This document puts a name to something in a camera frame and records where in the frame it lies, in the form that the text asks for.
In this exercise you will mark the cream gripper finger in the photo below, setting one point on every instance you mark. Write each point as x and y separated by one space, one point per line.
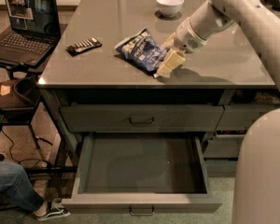
169 43
171 61

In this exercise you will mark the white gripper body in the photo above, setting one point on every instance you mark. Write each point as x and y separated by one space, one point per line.
186 37

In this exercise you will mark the blue chip bag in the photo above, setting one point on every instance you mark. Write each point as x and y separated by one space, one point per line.
142 50

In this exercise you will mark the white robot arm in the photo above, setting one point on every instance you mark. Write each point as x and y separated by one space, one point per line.
256 198

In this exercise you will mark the right top grey drawer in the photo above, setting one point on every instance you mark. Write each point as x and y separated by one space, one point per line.
241 117

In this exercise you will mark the closed grey top drawer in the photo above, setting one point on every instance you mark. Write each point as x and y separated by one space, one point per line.
141 118

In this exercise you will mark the right bottom grey drawer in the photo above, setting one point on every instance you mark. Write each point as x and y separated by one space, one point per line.
221 168

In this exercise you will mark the open grey middle drawer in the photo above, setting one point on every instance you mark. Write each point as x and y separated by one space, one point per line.
141 174

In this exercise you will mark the brown bag on stand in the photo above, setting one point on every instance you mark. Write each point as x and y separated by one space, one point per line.
18 93

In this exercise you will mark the white bowl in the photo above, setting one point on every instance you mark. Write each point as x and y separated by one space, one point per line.
169 8

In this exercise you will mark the dark snack bar package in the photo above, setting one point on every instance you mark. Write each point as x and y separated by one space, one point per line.
83 46

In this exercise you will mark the black laptop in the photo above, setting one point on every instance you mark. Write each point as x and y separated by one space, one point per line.
35 32

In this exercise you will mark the black side stand table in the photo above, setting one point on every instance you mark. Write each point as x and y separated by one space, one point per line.
24 116

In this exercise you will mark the black white sneaker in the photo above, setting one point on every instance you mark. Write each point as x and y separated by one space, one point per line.
54 209

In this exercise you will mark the person leg in jeans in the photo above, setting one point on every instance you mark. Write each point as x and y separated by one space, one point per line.
17 188

